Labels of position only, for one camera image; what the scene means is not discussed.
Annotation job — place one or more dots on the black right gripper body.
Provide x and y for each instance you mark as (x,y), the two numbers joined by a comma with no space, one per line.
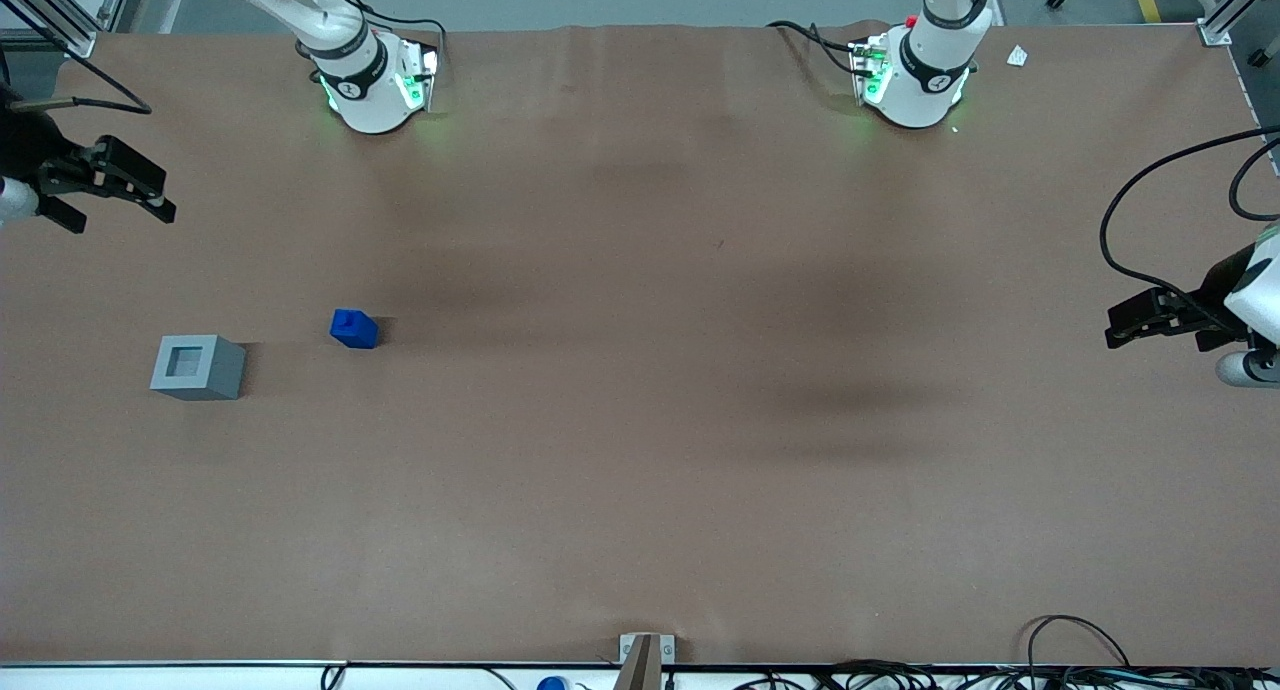
(30,148)

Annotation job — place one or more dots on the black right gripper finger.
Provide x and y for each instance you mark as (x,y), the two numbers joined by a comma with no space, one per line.
(62,212)
(130,168)

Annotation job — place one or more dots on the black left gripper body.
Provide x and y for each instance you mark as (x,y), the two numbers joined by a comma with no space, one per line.
(1214,288)

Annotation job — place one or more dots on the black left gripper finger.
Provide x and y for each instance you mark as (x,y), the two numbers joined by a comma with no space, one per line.
(1220,340)
(1145,315)

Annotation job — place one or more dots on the blue plastic part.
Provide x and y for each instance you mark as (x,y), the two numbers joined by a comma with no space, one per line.
(353,330)

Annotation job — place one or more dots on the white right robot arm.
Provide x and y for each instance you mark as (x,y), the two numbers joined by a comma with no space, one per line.
(370,100)

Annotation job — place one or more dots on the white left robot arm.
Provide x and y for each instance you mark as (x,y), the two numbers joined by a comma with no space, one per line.
(925,90)

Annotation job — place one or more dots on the gray square base block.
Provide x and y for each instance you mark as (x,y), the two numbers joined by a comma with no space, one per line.
(215,375)

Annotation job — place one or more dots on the white paper scrap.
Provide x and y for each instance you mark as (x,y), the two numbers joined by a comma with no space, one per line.
(1017,57)

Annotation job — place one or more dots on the brown table cover sheet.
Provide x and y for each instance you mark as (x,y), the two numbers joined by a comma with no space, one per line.
(640,370)

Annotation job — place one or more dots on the blue round cap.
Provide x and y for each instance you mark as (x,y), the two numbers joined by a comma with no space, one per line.
(552,684)

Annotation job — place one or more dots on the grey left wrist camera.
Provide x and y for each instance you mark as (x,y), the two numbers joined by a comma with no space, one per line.
(1240,368)

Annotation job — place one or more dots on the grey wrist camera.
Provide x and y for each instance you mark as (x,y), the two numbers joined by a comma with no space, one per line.
(15,200)
(1240,368)

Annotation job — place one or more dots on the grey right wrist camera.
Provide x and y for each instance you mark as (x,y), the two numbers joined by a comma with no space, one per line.
(15,200)

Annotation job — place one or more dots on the aluminium frame profile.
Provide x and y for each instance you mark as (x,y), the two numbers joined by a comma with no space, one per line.
(1215,32)
(80,40)

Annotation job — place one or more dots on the white table edge rail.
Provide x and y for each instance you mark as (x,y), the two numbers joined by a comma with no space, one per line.
(150,678)

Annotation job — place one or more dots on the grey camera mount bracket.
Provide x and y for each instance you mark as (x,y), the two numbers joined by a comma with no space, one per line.
(640,665)

